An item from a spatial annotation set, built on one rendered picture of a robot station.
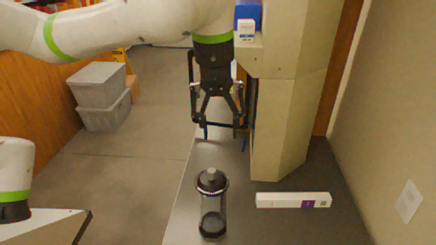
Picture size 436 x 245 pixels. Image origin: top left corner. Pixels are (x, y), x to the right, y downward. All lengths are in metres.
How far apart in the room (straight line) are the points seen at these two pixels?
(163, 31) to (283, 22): 0.47
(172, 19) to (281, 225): 0.80
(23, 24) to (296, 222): 0.99
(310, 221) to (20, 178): 0.96
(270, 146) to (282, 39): 0.41
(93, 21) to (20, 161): 0.55
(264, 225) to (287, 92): 0.48
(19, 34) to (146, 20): 0.39
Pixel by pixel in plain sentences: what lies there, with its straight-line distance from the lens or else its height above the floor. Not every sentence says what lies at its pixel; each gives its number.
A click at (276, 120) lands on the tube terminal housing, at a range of 0.97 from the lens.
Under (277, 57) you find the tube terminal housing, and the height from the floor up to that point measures 1.48.
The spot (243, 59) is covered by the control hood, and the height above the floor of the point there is 1.47.
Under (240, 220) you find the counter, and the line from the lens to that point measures 1.02.
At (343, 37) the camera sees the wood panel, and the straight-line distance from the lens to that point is 1.29.
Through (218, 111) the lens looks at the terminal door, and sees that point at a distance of 1.33.
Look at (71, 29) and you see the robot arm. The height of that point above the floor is 1.62.
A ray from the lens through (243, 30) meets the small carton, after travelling 0.90.
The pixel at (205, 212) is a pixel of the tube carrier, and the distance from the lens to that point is 0.87.
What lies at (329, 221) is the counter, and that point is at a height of 0.94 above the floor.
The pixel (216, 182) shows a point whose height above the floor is 1.18.
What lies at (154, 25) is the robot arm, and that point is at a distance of 0.44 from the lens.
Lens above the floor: 1.75
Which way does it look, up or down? 34 degrees down
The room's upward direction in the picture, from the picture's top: straight up
